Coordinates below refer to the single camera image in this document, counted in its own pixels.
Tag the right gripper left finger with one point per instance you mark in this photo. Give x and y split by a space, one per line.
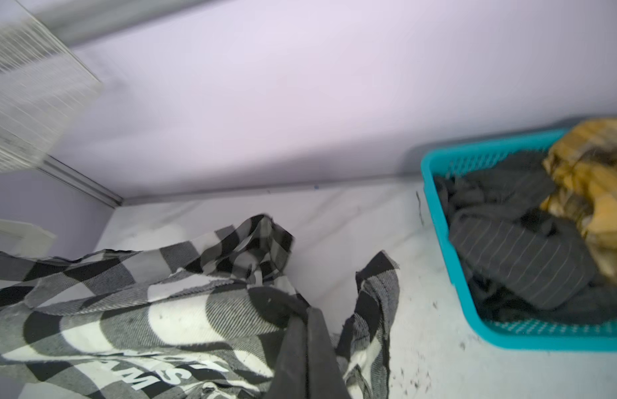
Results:
290 378

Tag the black white checkered shirt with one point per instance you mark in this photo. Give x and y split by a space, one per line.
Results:
199 319

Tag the yellow plaid shirt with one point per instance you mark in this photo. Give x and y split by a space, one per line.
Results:
583 164

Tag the white wire wall basket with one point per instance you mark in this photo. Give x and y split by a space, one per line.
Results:
44 88

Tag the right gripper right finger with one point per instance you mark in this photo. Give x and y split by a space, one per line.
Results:
324 377

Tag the teal plastic basket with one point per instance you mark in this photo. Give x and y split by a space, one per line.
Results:
531 335

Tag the dark grey striped shirt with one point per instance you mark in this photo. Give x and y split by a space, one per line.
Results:
521 262

